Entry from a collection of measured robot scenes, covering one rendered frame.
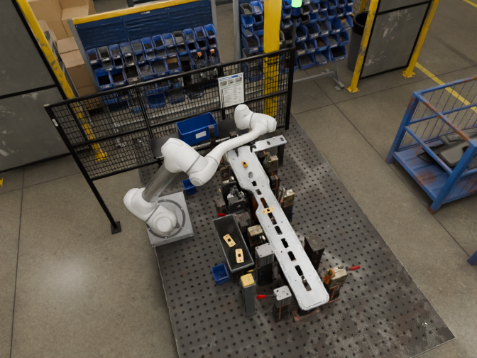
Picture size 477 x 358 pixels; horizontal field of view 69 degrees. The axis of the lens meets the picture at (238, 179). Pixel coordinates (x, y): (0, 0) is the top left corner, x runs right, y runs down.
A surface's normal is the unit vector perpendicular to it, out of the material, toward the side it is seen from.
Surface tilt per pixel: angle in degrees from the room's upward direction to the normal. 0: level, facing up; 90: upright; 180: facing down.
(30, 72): 91
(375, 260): 0
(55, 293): 0
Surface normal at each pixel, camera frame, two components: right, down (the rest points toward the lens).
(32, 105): 0.33, 0.69
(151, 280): -0.04, -0.65
